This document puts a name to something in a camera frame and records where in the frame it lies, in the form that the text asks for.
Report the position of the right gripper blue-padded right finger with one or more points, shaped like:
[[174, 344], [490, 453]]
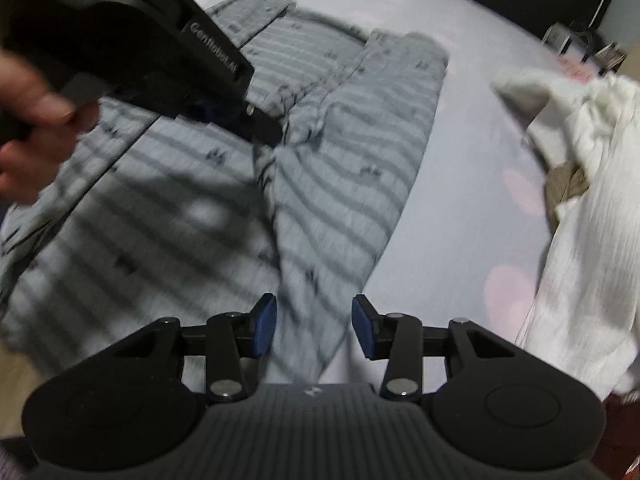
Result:
[[395, 338]]

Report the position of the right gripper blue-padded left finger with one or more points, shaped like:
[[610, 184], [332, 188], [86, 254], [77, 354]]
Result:
[[231, 338]]

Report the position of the grey striped shirt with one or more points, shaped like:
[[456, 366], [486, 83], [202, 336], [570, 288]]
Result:
[[155, 217]]

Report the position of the person's left hand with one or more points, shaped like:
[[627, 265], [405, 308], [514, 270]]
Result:
[[28, 167]]

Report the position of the grey pink-dotted bed sheet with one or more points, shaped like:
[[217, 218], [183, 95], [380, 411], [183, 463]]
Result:
[[473, 236]]

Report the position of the white ribbed garment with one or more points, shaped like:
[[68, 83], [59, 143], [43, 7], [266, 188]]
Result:
[[585, 317]]

